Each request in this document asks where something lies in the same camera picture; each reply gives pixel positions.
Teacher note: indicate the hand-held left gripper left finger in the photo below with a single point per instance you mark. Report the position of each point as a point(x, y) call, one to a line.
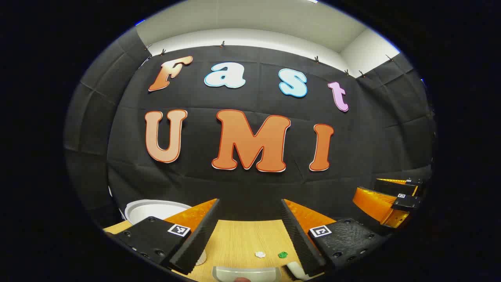
point(197, 243)

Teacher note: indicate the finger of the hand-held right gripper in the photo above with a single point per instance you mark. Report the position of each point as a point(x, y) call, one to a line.
point(395, 188)
point(407, 201)

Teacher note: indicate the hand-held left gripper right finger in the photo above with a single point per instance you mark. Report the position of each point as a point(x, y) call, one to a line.
point(301, 243)

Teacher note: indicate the white paper trash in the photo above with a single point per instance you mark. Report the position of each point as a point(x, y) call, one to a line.
point(260, 254)

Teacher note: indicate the white plastic dustpan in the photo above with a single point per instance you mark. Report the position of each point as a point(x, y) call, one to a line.
point(246, 273)

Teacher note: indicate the wooden desktop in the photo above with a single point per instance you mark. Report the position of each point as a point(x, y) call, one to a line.
point(242, 239)

